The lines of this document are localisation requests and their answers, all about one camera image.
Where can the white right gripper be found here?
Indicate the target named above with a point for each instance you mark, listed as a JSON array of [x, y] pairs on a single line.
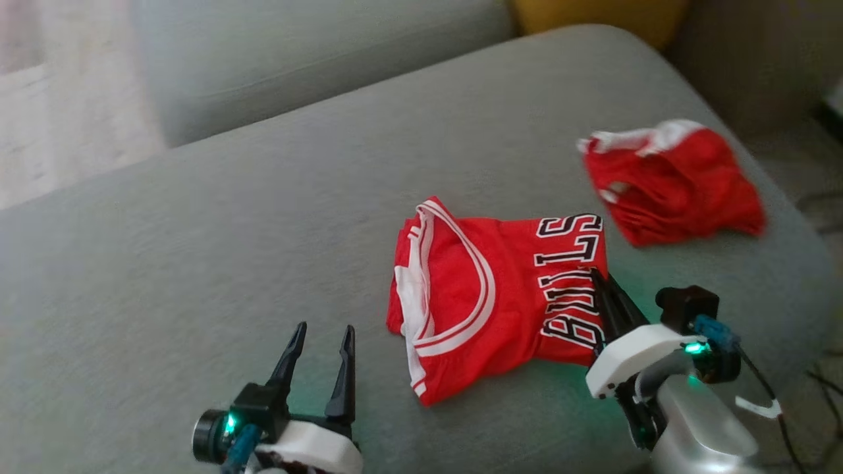
[[632, 352]]

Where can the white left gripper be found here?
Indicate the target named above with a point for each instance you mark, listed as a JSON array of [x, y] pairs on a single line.
[[316, 451]]

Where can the red Bulls basketball jersey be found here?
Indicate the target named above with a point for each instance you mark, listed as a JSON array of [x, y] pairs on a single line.
[[500, 296]]

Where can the red shorts with white stripe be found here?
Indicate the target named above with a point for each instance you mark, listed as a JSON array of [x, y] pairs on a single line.
[[678, 184]]

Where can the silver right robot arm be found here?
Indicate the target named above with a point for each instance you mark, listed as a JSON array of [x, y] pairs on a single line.
[[698, 428]]

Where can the large grey sofa ottoman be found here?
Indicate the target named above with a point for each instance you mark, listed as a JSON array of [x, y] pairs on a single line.
[[230, 263]]

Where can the yellow cushion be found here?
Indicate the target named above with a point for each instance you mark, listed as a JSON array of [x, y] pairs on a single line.
[[593, 16]]

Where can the grey sofa seat cushion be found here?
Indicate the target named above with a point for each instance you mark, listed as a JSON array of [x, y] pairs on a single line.
[[316, 59]]

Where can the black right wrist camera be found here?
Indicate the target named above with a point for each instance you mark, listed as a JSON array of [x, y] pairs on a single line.
[[685, 306]]

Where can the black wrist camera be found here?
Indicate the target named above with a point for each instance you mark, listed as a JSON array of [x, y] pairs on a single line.
[[685, 306], [253, 405]]

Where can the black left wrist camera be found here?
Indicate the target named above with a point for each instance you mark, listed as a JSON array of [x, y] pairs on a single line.
[[253, 405]]

